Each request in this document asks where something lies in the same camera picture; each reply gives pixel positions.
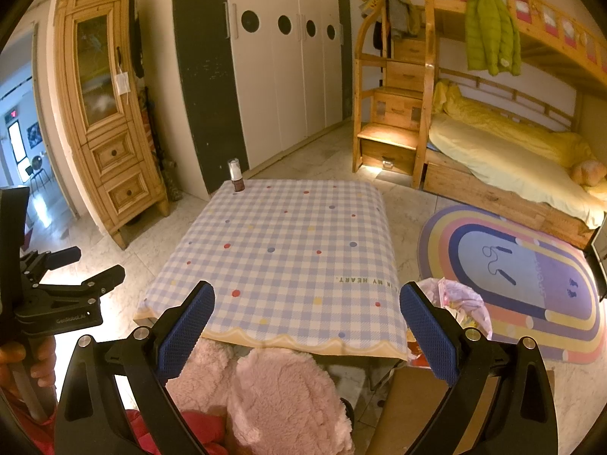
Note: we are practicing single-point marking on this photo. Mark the cream bed sheet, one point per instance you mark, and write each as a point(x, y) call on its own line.
point(502, 161)

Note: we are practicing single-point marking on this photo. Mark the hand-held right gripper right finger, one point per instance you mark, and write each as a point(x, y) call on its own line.
point(427, 331)

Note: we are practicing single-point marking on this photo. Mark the yellow blanket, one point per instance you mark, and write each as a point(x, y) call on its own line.
point(521, 128)

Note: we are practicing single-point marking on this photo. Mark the small brown spray bottle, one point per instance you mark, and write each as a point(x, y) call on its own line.
point(235, 177)

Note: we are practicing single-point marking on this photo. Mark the black wall hanging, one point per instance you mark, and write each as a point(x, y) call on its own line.
point(137, 47)

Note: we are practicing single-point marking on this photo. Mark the wooden bunk bed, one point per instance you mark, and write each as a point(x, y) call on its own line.
point(498, 199)

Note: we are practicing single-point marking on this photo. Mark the person's red jacket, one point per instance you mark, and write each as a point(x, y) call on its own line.
point(189, 433)

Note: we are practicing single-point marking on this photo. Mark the green puffer jacket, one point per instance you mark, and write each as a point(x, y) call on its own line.
point(491, 28)

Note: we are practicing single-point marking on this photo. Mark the dark patterned cloth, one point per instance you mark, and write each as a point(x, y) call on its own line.
point(169, 180)

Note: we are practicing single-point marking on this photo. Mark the white paper tag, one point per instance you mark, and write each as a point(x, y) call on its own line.
point(122, 83)

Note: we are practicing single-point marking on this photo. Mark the oval pastel striped rug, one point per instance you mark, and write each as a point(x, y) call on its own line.
point(512, 265)

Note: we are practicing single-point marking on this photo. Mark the grey nightstand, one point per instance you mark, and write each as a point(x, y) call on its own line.
point(600, 265)

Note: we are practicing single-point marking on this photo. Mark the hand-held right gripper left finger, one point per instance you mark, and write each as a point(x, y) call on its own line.
point(187, 331)

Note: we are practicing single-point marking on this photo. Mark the yellow pillow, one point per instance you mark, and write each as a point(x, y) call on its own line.
point(596, 191)

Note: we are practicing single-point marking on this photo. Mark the brown cardboard box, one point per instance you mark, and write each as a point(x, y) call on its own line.
point(417, 403)

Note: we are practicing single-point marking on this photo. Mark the grey clothing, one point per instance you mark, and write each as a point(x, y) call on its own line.
point(400, 14)

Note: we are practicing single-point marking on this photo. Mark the person's pink fluffy pants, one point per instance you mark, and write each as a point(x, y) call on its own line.
point(280, 398)

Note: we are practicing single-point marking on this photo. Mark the person's left hand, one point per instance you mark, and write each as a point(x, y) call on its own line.
point(45, 365)

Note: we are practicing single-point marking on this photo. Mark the tall wooden cabinet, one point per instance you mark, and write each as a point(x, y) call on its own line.
point(114, 151)

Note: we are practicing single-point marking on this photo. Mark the pink-lined trash bin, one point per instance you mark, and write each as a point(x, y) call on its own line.
point(469, 301)

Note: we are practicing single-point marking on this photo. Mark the wooden drawer staircase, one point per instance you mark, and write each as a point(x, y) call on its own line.
point(393, 104)

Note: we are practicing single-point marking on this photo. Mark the table with checkered tablecloth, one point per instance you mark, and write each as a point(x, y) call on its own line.
point(284, 256)

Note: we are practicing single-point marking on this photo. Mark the black chair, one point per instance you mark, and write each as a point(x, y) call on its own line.
point(38, 168)

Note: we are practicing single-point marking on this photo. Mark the peach plush toy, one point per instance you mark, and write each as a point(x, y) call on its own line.
point(588, 171)

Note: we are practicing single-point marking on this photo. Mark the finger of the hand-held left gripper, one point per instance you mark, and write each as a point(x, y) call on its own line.
point(64, 255)
point(111, 277)

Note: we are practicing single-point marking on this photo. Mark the white wardrobe with round holes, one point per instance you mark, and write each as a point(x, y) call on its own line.
point(284, 80)

